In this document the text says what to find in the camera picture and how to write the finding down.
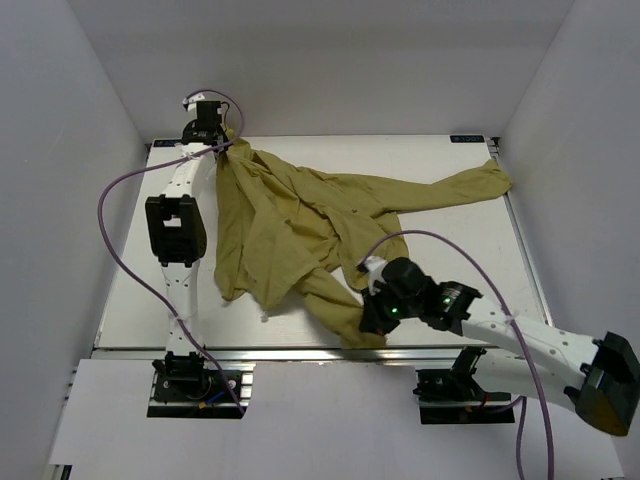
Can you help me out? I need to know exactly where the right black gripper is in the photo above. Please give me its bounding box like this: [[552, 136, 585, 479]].
[[360, 279, 422, 336]]

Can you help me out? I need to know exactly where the olive green jacket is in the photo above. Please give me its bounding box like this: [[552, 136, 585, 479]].
[[214, 138, 513, 348]]

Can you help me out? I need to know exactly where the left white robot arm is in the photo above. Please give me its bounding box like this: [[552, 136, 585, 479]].
[[145, 93, 227, 356]]

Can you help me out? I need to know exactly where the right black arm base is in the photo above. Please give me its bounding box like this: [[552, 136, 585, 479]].
[[413, 346, 515, 425]]

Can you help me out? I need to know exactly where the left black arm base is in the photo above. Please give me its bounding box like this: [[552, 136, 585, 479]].
[[147, 352, 249, 420]]

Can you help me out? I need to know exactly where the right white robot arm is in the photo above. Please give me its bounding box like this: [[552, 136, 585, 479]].
[[358, 257, 639, 437]]

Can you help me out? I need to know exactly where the left blue corner label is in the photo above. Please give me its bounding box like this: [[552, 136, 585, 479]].
[[152, 139, 182, 148]]

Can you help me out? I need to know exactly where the blue corner label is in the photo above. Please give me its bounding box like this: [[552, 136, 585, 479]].
[[449, 135, 485, 144], [152, 139, 182, 148]]

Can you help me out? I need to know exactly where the right blue corner label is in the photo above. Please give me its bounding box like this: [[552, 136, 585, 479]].
[[449, 135, 485, 144]]

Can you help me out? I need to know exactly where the aluminium right side rail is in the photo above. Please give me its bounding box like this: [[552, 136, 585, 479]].
[[487, 137, 556, 326]]

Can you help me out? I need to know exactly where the aluminium rail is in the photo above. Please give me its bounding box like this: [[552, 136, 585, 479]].
[[92, 344, 476, 365], [487, 137, 556, 326]]

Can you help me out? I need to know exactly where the aluminium front rail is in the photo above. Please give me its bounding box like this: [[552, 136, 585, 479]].
[[92, 344, 476, 365]]

